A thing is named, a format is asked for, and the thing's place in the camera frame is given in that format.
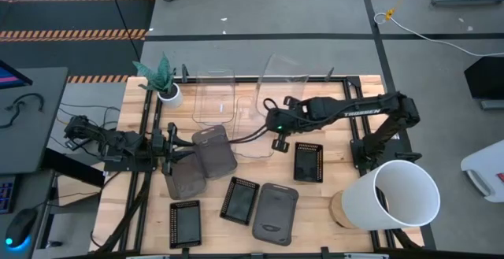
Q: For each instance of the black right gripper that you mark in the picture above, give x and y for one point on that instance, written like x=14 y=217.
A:
x=287 y=118

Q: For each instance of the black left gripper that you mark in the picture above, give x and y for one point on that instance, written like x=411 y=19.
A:
x=170 y=149

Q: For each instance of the smoky grey plastic basket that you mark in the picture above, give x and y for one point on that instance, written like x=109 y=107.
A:
x=185 y=178
x=216 y=152
x=275 y=213

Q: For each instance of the black slotted plastic basket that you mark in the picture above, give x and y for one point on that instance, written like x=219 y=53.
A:
x=239 y=201
x=185 y=224
x=308 y=162

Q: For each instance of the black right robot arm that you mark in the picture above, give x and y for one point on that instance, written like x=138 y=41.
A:
x=362 y=111

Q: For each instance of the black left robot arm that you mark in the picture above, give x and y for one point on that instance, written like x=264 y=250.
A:
x=114 y=139

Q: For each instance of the clear plastic basket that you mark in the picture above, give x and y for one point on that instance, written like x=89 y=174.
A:
x=281 y=87
x=214 y=97
x=252 y=145

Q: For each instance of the white plant pot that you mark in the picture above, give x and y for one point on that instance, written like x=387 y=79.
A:
x=172 y=98

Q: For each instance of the green leafy plant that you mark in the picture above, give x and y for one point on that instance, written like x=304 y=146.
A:
x=159 y=76

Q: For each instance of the round wooden base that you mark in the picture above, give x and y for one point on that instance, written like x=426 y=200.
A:
x=336 y=212

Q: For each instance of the large white cylinder shade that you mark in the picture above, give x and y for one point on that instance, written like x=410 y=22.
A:
x=362 y=206

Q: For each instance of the black hazard-striped floor mat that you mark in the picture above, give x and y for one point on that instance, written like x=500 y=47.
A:
x=71 y=58

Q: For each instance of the grey desk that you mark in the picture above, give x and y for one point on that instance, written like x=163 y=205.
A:
x=35 y=145

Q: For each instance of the black computer mouse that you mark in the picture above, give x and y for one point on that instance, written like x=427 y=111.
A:
x=19 y=225

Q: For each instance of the black keyboard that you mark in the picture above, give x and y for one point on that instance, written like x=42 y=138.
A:
x=6 y=194

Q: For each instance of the computer monitor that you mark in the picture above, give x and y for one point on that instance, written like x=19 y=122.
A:
x=12 y=77

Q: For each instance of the black box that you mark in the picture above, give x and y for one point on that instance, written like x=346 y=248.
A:
x=486 y=80

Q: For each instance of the white plastic object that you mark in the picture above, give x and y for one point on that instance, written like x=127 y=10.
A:
x=486 y=172

